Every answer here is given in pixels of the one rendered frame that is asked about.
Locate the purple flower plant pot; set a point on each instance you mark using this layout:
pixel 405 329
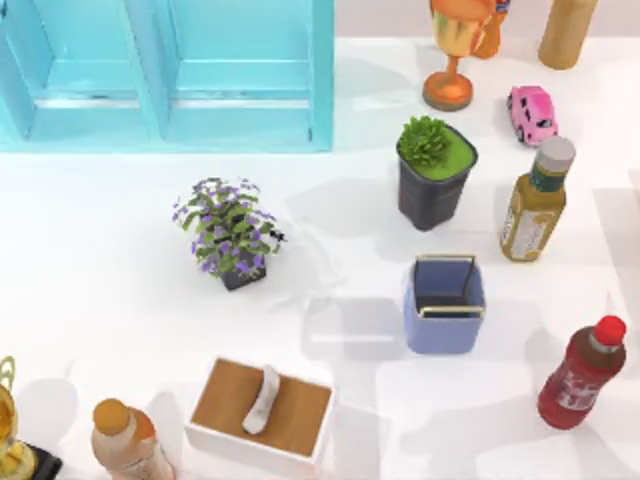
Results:
pixel 225 235

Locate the green plant dark pot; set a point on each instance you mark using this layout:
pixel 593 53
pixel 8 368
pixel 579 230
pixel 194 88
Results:
pixel 432 190

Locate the white tissue box wooden top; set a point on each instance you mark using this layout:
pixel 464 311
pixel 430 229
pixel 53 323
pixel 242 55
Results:
pixel 265 405

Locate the light blue rack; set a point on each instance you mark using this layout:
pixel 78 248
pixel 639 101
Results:
pixel 240 75

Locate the yellow bottle with grey cap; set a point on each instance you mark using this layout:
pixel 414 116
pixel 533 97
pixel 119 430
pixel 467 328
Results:
pixel 532 210

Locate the orange trophy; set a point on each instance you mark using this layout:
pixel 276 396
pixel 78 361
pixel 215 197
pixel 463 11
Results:
pixel 452 60

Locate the pink toy car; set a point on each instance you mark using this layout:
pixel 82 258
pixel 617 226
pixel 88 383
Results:
pixel 532 115

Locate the pale bottle with orange cap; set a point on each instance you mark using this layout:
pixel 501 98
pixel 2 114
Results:
pixel 127 445

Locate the red bottle with red cap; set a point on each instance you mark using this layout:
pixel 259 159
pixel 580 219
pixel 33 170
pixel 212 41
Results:
pixel 580 380

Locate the tan cylindrical bottle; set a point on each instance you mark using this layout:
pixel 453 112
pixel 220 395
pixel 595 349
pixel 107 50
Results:
pixel 564 35

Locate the gold trophy on black base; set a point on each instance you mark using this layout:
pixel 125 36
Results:
pixel 15 440

